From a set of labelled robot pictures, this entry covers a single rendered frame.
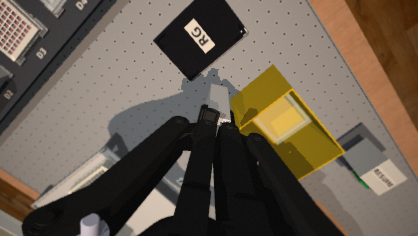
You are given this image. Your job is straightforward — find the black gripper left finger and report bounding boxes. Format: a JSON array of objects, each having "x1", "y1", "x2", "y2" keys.
[{"x1": 21, "y1": 84, "x2": 220, "y2": 236}]

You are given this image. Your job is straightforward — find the grey tip rack with yellow top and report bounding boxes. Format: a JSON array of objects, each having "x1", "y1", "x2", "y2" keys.
[{"x1": 0, "y1": 68, "x2": 9, "y2": 87}]

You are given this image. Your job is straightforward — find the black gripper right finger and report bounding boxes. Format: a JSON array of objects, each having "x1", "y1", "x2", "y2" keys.
[{"x1": 213, "y1": 86, "x2": 341, "y2": 236}]

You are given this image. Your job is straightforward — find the black flat pad with rg label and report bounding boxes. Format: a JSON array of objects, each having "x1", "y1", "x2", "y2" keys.
[{"x1": 153, "y1": 0, "x2": 248, "y2": 81}]

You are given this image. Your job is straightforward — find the yellow waste bin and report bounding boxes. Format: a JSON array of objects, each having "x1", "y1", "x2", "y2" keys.
[{"x1": 230, "y1": 65, "x2": 346, "y2": 181}]

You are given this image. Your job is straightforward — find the grey tip rack base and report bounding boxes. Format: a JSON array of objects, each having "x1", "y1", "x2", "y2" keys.
[{"x1": 115, "y1": 224, "x2": 133, "y2": 236}]

